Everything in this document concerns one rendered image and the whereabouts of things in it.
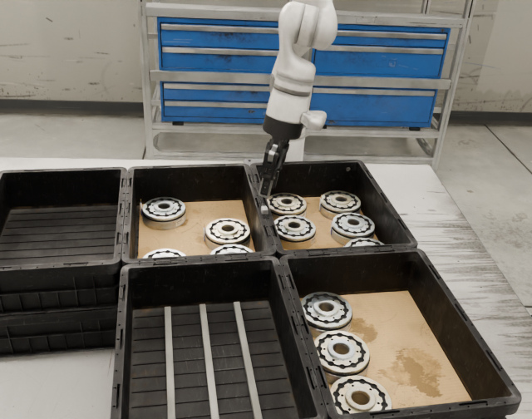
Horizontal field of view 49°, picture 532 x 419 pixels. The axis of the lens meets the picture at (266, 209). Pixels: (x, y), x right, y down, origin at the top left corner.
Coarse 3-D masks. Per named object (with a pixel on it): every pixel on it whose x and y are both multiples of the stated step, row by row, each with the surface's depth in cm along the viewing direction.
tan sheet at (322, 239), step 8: (312, 200) 152; (312, 208) 149; (312, 216) 146; (320, 216) 146; (320, 224) 142; (328, 224) 143; (320, 232) 140; (328, 232) 140; (320, 240) 137; (328, 240) 137; (312, 248) 134; (320, 248) 134
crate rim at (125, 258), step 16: (128, 176) 138; (128, 192) 131; (256, 192) 134; (128, 208) 126; (256, 208) 128; (128, 224) 120; (128, 240) 115; (272, 240) 118; (128, 256) 111; (176, 256) 112; (192, 256) 112; (208, 256) 112; (224, 256) 112; (240, 256) 113
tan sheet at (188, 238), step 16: (192, 208) 146; (208, 208) 146; (224, 208) 147; (240, 208) 147; (144, 224) 138; (192, 224) 139; (144, 240) 133; (160, 240) 133; (176, 240) 133; (192, 240) 134
